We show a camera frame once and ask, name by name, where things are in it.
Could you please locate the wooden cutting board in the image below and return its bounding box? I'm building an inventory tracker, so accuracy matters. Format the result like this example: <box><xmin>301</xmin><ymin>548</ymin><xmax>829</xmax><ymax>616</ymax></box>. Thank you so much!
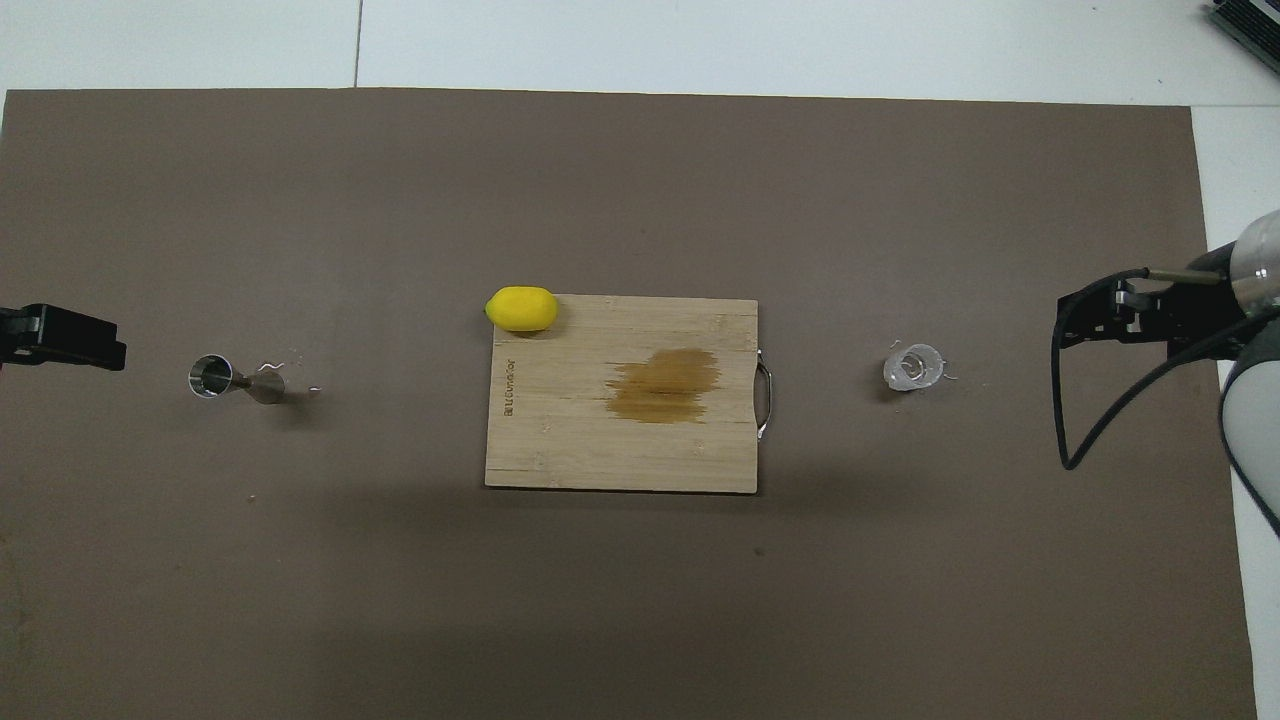
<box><xmin>485</xmin><ymin>295</ymin><xmax>773</xmax><ymax>495</ymax></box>

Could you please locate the grey ribbed metal device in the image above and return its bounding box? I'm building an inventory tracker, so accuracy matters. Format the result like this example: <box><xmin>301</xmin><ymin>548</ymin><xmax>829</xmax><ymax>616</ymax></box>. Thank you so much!
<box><xmin>1205</xmin><ymin>0</ymin><xmax>1280</xmax><ymax>71</ymax></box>

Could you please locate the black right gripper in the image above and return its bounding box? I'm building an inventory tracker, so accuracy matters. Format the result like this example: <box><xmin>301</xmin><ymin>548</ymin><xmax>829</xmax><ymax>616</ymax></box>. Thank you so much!
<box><xmin>1058</xmin><ymin>275</ymin><xmax>1246</xmax><ymax>349</ymax></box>

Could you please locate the brown table mat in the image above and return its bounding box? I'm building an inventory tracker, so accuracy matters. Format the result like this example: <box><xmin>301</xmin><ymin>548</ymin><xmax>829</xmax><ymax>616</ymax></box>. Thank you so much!
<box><xmin>0</xmin><ymin>88</ymin><xmax>1259</xmax><ymax>720</ymax></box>

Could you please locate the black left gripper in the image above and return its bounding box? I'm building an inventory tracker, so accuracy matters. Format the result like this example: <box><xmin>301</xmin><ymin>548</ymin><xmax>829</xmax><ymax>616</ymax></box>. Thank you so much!
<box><xmin>0</xmin><ymin>304</ymin><xmax>128</xmax><ymax>372</ymax></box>

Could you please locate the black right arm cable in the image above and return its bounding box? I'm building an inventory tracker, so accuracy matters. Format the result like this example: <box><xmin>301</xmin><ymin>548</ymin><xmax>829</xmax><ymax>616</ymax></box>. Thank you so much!
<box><xmin>1050</xmin><ymin>266</ymin><xmax>1280</xmax><ymax>472</ymax></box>

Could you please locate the steel double jigger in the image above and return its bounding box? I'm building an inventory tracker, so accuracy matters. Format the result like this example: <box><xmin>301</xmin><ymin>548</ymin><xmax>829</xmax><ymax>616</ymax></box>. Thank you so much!
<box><xmin>188</xmin><ymin>354</ymin><xmax>287</xmax><ymax>405</ymax></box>

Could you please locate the yellow lemon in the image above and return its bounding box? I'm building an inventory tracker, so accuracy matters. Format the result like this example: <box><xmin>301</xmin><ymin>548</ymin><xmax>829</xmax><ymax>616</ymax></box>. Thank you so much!
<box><xmin>485</xmin><ymin>286</ymin><xmax>559</xmax><ymax>333</ymax></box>

